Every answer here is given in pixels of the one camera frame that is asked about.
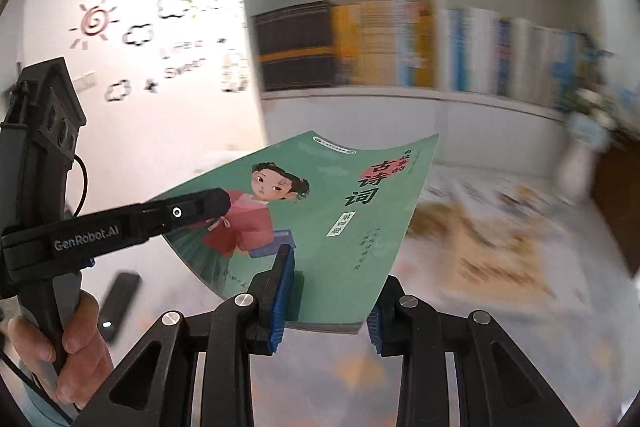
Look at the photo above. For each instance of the row of black books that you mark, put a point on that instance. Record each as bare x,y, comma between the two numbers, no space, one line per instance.
295,47

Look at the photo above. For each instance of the blue and white artificial flowers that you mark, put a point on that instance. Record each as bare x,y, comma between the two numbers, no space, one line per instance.
585,107

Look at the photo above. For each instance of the cloud outline wall sticker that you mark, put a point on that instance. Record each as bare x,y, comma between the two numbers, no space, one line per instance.
138,35
117,92
175,6

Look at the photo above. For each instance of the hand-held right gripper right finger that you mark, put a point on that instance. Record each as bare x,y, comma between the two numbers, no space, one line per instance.
376,329

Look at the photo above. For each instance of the teal green book with girl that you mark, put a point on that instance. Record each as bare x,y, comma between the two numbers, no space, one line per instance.
325,217

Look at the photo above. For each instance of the row of white blue books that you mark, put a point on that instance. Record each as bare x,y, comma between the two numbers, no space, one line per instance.
500,52

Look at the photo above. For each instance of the brown wooden cabinet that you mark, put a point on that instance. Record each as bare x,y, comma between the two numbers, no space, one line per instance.
620,177

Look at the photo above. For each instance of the small black remote device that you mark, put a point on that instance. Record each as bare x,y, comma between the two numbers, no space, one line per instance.
117,307

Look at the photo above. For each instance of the tan book with clock picture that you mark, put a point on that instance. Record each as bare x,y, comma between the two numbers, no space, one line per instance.
500,257

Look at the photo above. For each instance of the pink sun wall sticker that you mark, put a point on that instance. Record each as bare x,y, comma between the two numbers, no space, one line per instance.
93,22

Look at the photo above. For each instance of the white bookshelf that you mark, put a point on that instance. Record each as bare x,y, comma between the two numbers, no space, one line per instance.
375,122

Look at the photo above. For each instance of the person's left hand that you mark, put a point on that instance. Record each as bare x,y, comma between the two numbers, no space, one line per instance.
80,347

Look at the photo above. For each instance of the white wall switch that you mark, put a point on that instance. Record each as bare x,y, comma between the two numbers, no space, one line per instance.
86,82

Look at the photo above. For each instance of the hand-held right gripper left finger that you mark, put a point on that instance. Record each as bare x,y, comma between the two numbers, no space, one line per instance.
282,297

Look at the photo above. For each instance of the row of yellow spined books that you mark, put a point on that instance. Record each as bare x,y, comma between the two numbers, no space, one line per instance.
380,42

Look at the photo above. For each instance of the black lettering wall sticker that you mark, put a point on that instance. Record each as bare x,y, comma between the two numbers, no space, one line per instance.
182,73

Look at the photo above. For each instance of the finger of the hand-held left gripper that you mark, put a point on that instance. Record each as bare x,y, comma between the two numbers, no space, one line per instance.
195,209

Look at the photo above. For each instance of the black bird wall sticker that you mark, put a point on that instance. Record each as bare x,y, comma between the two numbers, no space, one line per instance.
148,85

